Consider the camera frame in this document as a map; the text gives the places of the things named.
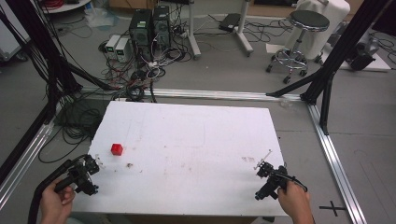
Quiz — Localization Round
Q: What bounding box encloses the coil of black cables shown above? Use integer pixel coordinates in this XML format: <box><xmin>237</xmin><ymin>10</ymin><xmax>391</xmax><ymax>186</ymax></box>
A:
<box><xmin>38</xmin><ymin>92</ymin><xmax>108</xmax><ymax>164</ymax></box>

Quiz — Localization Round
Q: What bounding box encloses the white power supply unit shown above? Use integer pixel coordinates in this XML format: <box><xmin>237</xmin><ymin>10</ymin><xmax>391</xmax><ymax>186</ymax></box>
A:
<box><xmin>114</xmin><ymin>37</ymin><xmax>131</xmax><ymax>63</ymax></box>
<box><xmin>105</xmin><ymin>35</ymin><xmax>121</xmax><ymax>54</ymax></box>

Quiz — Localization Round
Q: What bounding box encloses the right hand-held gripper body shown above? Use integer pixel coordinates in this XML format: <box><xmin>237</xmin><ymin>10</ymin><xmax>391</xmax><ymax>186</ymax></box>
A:
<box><xmin>254</xmin><ymin>161</ymin><xmax>290</xmax><ymax>202</ymax></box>

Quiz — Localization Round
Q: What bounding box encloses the black round chrome stool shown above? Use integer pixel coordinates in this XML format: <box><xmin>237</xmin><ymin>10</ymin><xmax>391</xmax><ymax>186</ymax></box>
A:
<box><xmin>265</xmin><ymin>9</ymin><xmax>331</xmax><ymax>85</ymax></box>

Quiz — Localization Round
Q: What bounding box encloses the white desk leg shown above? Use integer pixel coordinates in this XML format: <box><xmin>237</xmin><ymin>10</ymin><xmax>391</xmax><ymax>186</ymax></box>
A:
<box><xmin>186</xmin><ymin>0</ymin><xmax>202</xmax><ymax>60</ymax></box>
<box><xmin>234</xmin><ymin>0</ymin><xmax>255</xmax><ymax>58</ymax></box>

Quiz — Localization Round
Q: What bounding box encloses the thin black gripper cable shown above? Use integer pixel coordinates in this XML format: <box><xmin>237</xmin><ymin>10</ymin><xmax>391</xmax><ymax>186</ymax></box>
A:
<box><xmin>274</xmin><ymin>174</ymin><xmax>309</xmax><ymax>192</ymax></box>

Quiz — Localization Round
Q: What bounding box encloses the black frame post with cables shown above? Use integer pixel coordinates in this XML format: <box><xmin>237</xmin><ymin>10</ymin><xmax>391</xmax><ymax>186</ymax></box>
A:
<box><xmin>0</xmin><ymin>0</ymin><xmax>122</xmax><ymax>125</ymax></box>

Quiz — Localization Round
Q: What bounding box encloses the round white table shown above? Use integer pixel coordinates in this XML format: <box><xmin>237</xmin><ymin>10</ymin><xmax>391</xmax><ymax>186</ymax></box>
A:
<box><xmin>40</xmin><ymin>0</ymin><xmax>92</xmax><ymax>15</ymax></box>

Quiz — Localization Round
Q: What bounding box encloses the white floor board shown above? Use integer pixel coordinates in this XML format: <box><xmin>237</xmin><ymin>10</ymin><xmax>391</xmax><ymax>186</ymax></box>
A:
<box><xmin>320</xmin><ymin>43</ymin><xmax>392</xmax><ymax>73</ymax></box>

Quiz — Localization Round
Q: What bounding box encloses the aluminium floor rail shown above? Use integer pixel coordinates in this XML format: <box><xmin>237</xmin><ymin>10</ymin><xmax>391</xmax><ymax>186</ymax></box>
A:
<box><xmin>78</xmin><ymin>87</ymin><xmax>304</xmax><ymax>103</ymax></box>
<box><xmin>306</xmin><ymin>102</ymin><xmax>369</xmax><ymax>224</ymax></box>
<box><xmin>0</xmin><ymin>102</ymin><xmax>64</xmax><ymax>211</ymax></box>

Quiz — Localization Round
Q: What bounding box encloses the red cube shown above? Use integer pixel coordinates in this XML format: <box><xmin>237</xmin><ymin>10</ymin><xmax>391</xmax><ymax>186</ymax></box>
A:
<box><xmin>110</xmin><ymin>143</ymin><xmax>124</xmax><ymax>157</ymax></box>

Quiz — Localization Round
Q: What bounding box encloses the thick black gripper cable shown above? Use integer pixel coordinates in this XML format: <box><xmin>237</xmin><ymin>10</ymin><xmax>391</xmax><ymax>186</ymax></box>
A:
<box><xmin>27</xmin><ymin>154</ymin><xmax>89</xmax><ymax>224</ymax></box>

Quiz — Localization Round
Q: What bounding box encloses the person's left hand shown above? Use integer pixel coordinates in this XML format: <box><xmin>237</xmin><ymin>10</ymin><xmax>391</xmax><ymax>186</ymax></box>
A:
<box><xmin>38</xmin><ymin>177</ymin><xmax>77</xmax><ymax>224</ymax></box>

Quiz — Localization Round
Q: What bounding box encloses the tangle of floor cables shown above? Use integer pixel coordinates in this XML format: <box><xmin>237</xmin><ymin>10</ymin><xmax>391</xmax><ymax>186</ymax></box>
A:
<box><xmin>98</xmin><ymin>12</ymin><xmax>200</xmax><ymax>104</ymax></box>

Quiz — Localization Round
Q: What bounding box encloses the flat black box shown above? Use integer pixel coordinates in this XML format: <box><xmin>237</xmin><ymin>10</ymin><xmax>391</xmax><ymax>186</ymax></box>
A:
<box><xmin>218</xmin><ymin>12</ymin><xmax>242</xmax><ymax>34</ymax></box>

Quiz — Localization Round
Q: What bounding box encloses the clear plastic bag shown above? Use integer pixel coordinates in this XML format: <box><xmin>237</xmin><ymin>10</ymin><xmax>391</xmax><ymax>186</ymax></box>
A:
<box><xmin>84</xmin><ymin>6</ymin><xmax>120</xmax><ymax>30</ymax></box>

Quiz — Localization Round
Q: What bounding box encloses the person's right hand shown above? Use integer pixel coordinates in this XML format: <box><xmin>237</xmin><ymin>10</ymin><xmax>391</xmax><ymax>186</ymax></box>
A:
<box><xmin>276</xmin><ymin>180</ymin><xmax>316</xmax><ymax>224</ymax></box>

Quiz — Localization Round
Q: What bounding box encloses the black computer tower green label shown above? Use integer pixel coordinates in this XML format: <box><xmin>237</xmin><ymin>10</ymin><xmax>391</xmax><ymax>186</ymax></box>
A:
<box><xmin>128</xmin><ymin>8</ymin><xmax>154</xmax><ymax>63</ymax></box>

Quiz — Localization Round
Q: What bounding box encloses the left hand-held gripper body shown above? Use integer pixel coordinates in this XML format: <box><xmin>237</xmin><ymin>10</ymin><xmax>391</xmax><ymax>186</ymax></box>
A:
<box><xmin>54</xmin><ymin>154</ymin><xmax>101</xmax><ymax>197</ymax></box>

